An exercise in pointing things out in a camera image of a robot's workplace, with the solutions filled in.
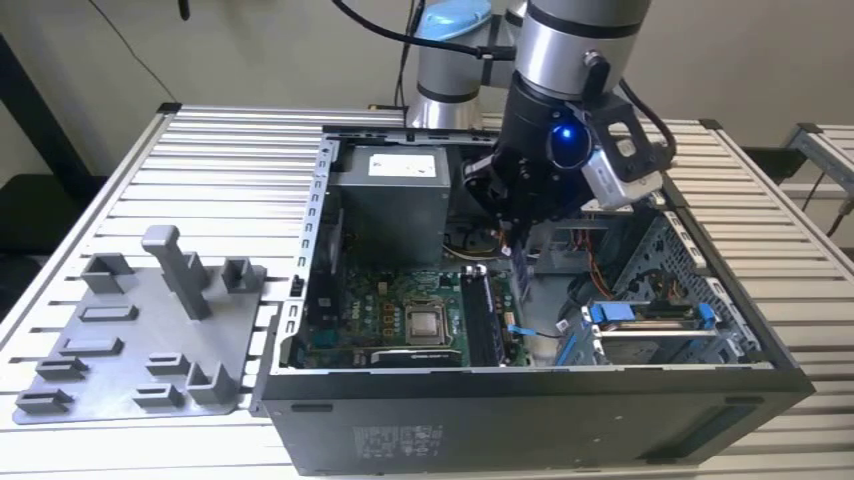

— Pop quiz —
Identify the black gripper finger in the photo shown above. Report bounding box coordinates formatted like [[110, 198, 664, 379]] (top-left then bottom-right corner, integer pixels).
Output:
[[526, 196, 590, 242], [462, 153, 530, 242]]

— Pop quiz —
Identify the green RAM stick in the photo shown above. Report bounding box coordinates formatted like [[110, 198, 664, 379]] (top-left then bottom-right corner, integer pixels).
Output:
[[507, 234, 536, 311]]

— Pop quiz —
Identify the black installed RAM stick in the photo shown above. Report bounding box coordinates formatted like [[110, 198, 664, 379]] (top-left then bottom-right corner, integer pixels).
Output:
[[461, 264, 503, 365]]

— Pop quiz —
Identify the grey metal drive cage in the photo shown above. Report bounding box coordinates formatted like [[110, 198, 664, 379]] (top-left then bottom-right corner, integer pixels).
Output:
[[526, 197, 669, 276]]

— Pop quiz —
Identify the grey power supply unit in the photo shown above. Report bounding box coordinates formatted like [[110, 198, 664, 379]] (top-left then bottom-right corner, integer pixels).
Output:
[[331, 144, 455, 269]]

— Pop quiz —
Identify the hard disk in blue carrier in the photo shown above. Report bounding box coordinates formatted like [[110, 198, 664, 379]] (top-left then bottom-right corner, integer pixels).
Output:
[[581, 301, 721, 366]]

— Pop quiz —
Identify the green motherboard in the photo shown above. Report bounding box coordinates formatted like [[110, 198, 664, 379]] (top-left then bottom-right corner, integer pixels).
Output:
[[297, 267, 536, 369]]

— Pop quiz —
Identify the silver CPU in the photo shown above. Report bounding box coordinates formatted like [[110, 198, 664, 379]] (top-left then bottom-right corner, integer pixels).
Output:
[[406, 309, 447, 341]]

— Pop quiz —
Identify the black box under side table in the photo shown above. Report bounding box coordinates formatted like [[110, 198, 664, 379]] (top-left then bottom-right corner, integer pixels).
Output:
[[742, 147, 808, 182]]

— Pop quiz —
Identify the black graphics card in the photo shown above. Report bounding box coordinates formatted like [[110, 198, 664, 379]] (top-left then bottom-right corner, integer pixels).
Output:
[[369, 348, 463, 370]]

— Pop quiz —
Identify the aluminium side table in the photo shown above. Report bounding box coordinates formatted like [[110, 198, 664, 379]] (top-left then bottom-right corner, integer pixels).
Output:
[[777, 122, 854, 211]]

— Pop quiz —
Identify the black open PC case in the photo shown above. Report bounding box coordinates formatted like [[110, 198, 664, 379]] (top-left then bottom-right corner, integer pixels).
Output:
[[247, 123, 817, 476]]

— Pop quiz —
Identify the grey plastic parts rack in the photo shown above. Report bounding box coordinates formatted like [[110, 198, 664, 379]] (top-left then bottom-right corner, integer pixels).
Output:
[[11, 225, 273, 427]]

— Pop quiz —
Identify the orange wire bundle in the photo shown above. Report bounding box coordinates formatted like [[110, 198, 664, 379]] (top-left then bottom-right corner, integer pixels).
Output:
[[578, 227, 613, 297]]

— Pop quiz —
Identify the black camera bracket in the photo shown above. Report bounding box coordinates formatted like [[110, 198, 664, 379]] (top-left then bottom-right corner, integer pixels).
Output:
[[590, 97, 674, 179]]

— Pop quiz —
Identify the CPU socket metal frame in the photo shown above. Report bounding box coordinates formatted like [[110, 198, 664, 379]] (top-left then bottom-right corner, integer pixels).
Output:
[[398, 297, 457, 347]]

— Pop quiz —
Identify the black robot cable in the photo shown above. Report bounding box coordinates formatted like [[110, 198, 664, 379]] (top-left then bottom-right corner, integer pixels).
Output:
[[331, 0, 519, 109]]

